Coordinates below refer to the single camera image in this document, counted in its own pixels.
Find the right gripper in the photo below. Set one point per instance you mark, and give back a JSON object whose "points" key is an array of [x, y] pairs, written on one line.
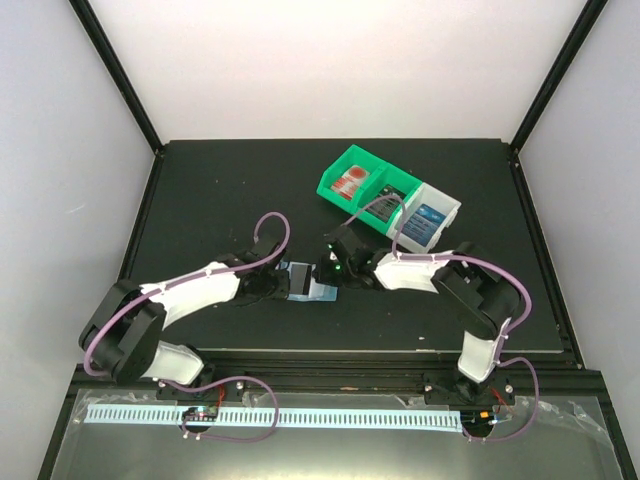
{"points": [[323, 276]]}

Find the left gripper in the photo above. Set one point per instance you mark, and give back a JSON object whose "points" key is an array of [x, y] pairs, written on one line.
{"points": [[281, 291]]}

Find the blue card holder wallet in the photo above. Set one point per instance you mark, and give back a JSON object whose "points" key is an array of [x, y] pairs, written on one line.
{"points": [[318, 292]]}

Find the green bin with red cards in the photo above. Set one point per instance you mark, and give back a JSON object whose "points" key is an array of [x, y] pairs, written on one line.
{"points": [[353, 155]]}

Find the green bin with black cards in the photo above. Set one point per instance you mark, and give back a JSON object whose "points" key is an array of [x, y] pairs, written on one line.
{"points": [[384, 182]]}

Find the white bin with blue cards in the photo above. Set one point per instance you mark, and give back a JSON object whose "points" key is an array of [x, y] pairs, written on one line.
{"points": [[438, 200]]}

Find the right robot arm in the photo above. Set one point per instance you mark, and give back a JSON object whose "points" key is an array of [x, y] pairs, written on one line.
{"points": [[487, 300]]}

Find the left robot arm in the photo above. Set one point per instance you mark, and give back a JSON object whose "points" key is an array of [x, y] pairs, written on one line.
{"points": [[122, 339]]}

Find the black credit card stack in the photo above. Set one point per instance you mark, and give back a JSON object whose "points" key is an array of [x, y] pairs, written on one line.
{"points": [[387, 201]]}

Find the red white credit card stack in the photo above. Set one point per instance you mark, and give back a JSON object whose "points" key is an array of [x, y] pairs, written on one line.
{"points": [[350, 181]]}

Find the blue credit card stack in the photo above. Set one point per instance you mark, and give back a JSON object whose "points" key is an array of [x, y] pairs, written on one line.
{"points": [[423, 224]]}

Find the left small circuit board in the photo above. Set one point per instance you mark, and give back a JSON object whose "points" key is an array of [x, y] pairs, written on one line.
{"points": [[196, 416]]}

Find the small circuit board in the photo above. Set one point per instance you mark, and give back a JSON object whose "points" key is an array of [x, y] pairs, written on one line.
{"points": [[196, 416], [485, 418]]}

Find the right small circuit board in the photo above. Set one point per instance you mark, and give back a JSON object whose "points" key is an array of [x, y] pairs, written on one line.
{"points": [[485, 418]]}

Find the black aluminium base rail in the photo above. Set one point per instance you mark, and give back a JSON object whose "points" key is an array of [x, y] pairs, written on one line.
{"points": [[433, 376]]}

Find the white slotted cable duct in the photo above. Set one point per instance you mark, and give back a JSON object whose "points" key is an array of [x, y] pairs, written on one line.
{"points": [[169, 415]]}

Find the left black frame post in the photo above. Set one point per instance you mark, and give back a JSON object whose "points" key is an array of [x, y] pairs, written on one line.
{"points": [[99, 39]]}

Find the black frame post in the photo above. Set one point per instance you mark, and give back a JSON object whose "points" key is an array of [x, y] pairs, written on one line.
{"points": [[99, 39], [571, 46]]}

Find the right black frame post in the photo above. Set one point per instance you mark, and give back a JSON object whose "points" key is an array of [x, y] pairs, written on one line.
{"points": [[571, 46]]}

